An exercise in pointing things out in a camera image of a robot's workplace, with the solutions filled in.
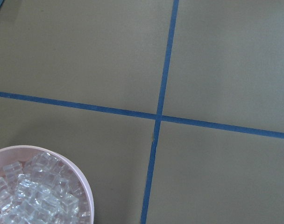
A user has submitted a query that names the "pile of clear ice cubes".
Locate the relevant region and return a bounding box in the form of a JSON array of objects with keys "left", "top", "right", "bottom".
[{"left": 0, "top": 153, "right": 92, "bottom": 224}]

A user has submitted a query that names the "pink bowl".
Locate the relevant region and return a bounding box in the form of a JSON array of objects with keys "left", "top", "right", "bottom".
[{"left": 0, "top": 145, "right": 95, "bottom": 224}]

